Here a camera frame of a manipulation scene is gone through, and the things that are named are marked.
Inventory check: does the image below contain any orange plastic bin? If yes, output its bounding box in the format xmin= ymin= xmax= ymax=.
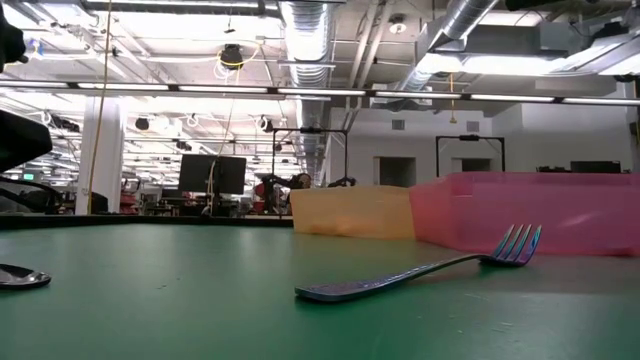
xmin=289 ymin=185 xmax=417 ymax=240

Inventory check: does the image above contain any black monitor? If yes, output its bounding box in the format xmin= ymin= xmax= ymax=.
xmin=177 ymin=153 xmax=219 ymax=195
xmin=216 ymin=155 xmax=248 ymax=196
xmin=569 ymin=159 xmax=623 ymax=175

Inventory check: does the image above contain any iridescent blue fork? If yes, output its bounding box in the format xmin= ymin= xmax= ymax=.
xmin=293 ymin=223 xmax=544 ymax=303

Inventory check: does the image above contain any long ceiling light bar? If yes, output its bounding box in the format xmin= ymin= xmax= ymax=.
xmin=0 ymin=79 xmax=640 ymax=107

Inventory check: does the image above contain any white building pillar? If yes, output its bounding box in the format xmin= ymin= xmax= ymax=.
xmin=74 ymin=97 xmax=126 ymax=216

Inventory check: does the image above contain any pink plastic bin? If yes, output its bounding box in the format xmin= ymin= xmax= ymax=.
xmin=408 ymin=172 xmax=640 ymax=258

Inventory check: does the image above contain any silver spoon at left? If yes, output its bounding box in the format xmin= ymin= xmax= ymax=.
xmin=0 ymin=263 xmax=53 ymax=291

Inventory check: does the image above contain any silver ceiling duct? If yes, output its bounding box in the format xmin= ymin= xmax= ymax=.
xmin=384 ymin=0 xmax=501 ymax=109
xmin=277 ymin=0 xmax=337 ymax=174

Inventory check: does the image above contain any black ceiling cable reel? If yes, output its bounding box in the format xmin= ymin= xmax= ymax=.
xmin=218 ymin=43 xmax=246 ymax=71

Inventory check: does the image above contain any yellow power cable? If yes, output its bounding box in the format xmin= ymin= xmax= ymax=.
xmin=86 ymin=0 xmax=114 ymax=216

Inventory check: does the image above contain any black curved background frame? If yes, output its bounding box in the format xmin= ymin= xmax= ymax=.
xmin=0 ymin=177 xmax=66 ymax=215

